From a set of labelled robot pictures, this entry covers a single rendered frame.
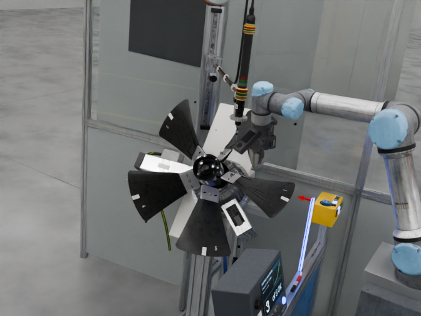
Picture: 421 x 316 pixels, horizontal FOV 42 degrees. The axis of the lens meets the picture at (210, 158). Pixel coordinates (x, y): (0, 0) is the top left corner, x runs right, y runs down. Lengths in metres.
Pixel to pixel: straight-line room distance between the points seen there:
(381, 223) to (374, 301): 0.95
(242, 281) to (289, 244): 1.64
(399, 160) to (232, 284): 0.67
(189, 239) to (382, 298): 0.75
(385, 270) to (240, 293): 0.80
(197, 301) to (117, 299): 0.90
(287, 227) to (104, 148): 1.23
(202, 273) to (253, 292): 1.20
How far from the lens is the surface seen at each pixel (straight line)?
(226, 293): 1.44
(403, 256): 1.85
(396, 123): 1.73
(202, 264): 2.59
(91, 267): 3.79
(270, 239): 3.12
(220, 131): 2.60
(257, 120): 2.01
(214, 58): 2.69
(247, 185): 2.20
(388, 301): 2.01
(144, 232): 3.50
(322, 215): 2.42
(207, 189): 2.25
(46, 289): 3.60
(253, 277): 1.48
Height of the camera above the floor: 2.04
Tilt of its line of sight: 21 degrees down
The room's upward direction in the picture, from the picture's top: 6 degrees clockwise
